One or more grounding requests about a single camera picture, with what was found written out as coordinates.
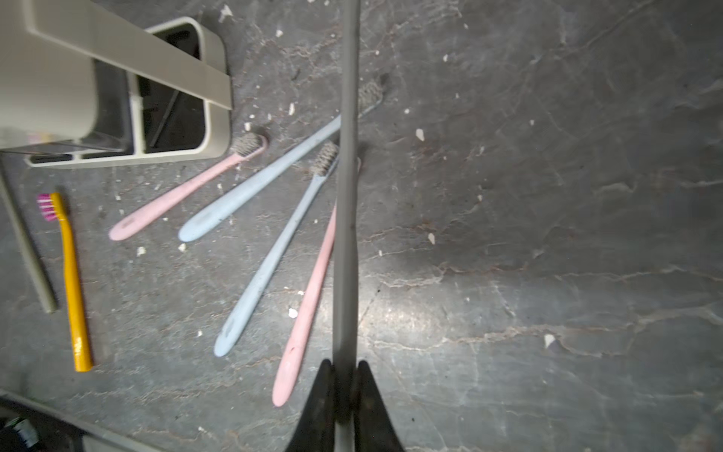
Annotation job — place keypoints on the white toothbrush holder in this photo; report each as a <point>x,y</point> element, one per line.
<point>83,88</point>

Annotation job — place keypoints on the dark grey toothbrush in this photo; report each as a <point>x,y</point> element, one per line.
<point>346,274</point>

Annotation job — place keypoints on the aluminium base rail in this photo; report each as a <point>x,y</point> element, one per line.
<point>27,425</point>

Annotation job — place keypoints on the yellow toothbrush pink bristles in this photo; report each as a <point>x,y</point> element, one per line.
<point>52,208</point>

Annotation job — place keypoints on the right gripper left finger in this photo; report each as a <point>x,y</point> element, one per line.
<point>316,427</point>

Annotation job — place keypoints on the grey-green toothbrush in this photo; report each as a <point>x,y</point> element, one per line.
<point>31,260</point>

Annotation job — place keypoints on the light blue toothbrush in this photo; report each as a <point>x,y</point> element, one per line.
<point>214,214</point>
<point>237,321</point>

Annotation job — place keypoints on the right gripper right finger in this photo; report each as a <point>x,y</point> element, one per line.
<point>373,428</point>

